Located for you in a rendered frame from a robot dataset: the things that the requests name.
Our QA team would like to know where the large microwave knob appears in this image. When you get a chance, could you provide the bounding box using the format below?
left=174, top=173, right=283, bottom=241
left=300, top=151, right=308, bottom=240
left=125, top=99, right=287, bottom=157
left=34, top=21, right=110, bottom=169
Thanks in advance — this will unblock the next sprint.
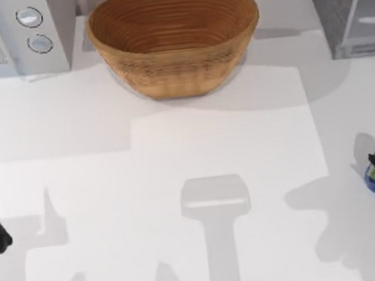
left=15, top=5, right=44, bottom=29

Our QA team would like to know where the brown woven basket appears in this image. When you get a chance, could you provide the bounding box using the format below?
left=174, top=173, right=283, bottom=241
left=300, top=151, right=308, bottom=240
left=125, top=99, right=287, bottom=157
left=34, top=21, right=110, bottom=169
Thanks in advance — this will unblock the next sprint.
left=83, top=0, right=267, bottom=107

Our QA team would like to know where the small microwave knob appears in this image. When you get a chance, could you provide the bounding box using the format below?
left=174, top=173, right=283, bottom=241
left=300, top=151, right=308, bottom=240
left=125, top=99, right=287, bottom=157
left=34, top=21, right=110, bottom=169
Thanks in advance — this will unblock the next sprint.
left=26, top=32, right=55, bottom=55

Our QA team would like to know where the pale microwave oven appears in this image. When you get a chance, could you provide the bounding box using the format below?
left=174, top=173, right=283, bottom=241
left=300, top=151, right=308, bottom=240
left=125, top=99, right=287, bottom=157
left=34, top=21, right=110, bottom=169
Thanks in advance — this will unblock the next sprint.
left=0, top=0, right=74, bottom=79

